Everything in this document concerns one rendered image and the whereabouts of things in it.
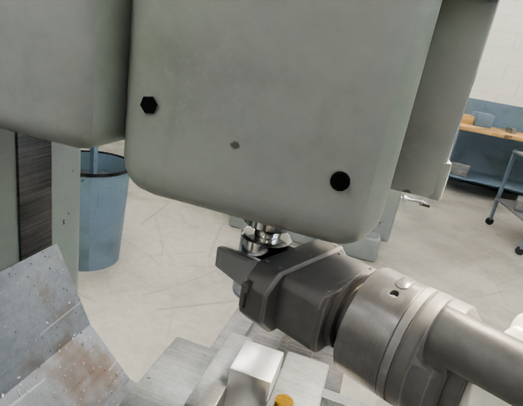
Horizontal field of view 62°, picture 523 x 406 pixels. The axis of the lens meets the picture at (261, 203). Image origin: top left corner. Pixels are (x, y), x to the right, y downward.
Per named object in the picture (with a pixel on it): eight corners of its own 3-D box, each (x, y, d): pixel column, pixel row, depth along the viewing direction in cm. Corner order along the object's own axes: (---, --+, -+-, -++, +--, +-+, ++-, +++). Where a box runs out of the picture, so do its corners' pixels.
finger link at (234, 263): (223, 238, 40) (274, 267, 36) (219, 269, 41) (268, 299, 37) (210, 242, 39) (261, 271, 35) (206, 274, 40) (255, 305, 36)
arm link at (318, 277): (336, 215, 42) (462, 267, 35) (317, 301, 45) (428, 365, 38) (246, 245, 32) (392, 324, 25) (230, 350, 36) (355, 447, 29)
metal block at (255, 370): (276, 388, 58) (284, 352, 56) (263, 421, 53) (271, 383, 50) (239, 375, 59) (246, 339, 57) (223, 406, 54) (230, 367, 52)
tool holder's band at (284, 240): (230, 243, 39) (232, 234, 38) (253, 228, 43) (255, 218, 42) (278, 261, 37) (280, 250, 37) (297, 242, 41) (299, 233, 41)
